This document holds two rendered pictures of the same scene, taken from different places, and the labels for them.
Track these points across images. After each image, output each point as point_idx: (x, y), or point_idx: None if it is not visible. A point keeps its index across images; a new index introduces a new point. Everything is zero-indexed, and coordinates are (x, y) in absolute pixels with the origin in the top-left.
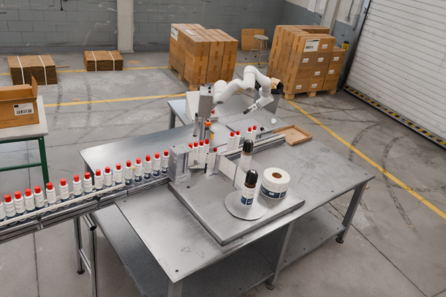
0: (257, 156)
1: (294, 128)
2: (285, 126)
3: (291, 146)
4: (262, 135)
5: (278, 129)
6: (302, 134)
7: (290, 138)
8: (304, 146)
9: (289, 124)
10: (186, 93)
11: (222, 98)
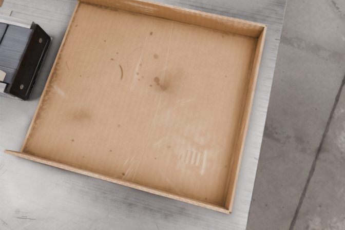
0: None
1: (243, 56)
2: (172, 8)
3: (5, 161)
4: None
5: None
6: (223, 130)
7: (101, 100)
8: (70, 226)
9: (278, 5)
10: None
11: None
